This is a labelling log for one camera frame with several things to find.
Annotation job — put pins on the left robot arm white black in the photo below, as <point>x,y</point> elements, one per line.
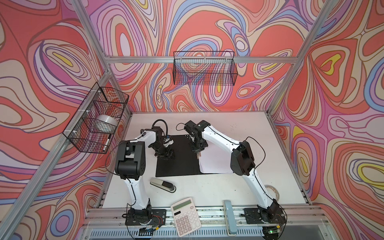
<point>131,161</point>

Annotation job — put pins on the aluminium frame rail front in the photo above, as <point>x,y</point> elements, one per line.
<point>304,222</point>

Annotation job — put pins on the silver tape roll in basket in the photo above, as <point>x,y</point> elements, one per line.
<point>105,124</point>

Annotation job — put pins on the printed paper sheets stack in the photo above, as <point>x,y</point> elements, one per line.
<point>216,158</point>

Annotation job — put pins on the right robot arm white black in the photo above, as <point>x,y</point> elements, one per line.
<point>241,161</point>

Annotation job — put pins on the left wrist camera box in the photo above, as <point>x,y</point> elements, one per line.
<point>169,141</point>

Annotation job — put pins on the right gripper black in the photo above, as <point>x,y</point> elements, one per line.
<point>196,150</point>

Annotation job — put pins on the black grey stapler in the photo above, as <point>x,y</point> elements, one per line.
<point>164,185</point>

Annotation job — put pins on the black wire basket back wall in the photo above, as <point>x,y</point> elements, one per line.
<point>204,68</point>

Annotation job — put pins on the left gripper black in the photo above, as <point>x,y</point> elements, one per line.
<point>167,154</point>

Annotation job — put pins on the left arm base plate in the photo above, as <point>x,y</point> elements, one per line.
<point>154,218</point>

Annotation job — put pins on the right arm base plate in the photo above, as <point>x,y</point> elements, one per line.
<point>256,216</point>

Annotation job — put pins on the white marker in basket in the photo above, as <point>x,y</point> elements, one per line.
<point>107,143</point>

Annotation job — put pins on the white desk calculator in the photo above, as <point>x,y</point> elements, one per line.
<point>186,217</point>

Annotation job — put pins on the black wire basket wall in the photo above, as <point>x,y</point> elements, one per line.
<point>99,101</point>
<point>204,68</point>

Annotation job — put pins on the black wire basket left wall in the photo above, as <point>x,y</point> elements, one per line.
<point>99,101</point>

